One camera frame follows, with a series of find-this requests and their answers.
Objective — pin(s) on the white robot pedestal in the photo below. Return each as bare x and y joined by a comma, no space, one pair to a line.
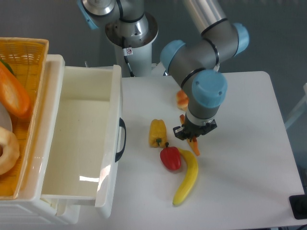
132,43

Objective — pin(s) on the white open drawer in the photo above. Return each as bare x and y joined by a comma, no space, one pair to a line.
93,99

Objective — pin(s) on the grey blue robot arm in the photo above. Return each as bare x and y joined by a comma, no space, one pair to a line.
194,68

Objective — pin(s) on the black drawer handle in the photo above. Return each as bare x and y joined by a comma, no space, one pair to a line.
122,138

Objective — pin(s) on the black device at edge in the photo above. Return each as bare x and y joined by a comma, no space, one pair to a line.
298,205

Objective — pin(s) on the orange toy bread roll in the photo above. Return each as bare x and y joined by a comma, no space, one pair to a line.
182,100

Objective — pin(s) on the white plate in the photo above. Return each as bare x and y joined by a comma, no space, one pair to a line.
5,119

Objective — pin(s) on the yellow toy banana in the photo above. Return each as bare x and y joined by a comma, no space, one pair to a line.
190,177

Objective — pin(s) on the yellow woven basket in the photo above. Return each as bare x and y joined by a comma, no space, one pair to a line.
26,57

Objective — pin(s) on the orange toy baguette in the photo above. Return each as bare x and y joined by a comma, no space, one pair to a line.
13,95

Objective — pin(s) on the red toy bell pepper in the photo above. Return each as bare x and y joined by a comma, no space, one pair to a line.
170,157

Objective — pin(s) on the white drawer cabinet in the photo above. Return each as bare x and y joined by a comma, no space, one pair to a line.
43,189

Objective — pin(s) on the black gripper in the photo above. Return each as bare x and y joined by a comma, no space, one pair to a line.
189,130

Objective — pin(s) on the yellow toy bell pepper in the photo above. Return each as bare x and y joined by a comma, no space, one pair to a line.
157,134

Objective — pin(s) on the beige toy bagel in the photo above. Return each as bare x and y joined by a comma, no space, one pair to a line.
10,150

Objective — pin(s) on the green toy vegetable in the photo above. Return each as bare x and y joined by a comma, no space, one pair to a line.
7,66

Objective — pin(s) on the toy bread slice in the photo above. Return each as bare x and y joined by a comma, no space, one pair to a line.
193,142

